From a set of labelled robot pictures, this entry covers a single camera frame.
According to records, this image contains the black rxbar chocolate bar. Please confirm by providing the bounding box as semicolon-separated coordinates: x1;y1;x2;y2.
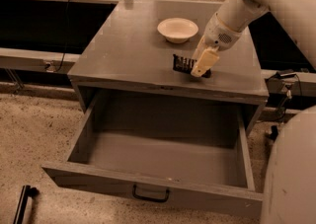
173;54;197;77

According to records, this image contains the black device on rail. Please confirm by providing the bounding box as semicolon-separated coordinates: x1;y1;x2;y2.
274;69;296;79

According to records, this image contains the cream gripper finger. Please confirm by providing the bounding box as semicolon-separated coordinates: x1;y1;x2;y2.
193;37;207;60
191;47;219;77

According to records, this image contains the black hanging cable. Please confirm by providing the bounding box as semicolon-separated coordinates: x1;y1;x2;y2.
52;0;84;74

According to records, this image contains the black metal leg left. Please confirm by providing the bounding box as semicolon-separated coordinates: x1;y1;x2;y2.
13;185;40;224

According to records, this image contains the black metal leg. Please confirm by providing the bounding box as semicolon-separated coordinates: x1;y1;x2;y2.
13;185;40;224
269;125;278;141

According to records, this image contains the white ceramic bowl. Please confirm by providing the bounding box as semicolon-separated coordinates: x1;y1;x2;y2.
157;18;198;44

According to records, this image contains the black drawer handle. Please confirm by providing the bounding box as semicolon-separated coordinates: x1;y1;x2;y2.
132;185;170;203

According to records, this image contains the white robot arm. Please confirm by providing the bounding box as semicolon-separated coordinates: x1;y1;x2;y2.
191;0;316;224

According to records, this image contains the black metal leg right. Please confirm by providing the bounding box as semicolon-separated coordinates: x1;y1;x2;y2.
269;125;278;141

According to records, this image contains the grey wooden cabinet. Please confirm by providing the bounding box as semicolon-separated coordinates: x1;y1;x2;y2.
68;0;269;131

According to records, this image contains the grey open top drawer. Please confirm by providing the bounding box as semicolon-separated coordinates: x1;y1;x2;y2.
42;90;263;218

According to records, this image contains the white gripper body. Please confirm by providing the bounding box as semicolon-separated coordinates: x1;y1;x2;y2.
203;13;241;51

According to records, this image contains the grey metal rail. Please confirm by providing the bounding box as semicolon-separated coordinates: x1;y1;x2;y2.
0;48;80;74

